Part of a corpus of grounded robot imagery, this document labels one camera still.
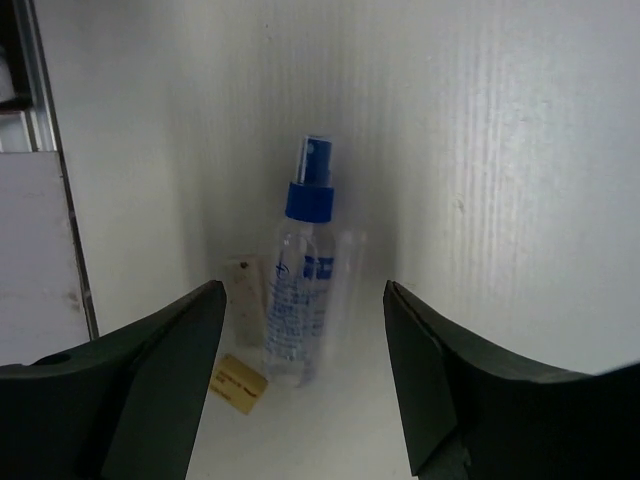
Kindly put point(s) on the grey white eraser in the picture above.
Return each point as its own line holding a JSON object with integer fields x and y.
{"x": 246, "y": 294}

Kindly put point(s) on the clear spray bottle blue cap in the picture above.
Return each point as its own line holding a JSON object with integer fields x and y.
{"x": 300, "y": 273}

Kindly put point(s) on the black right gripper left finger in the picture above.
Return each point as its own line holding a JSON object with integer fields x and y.
{"x": 124, "y": 406}

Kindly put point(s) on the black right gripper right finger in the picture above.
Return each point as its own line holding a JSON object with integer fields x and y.
{"x": 471, "y": 409}

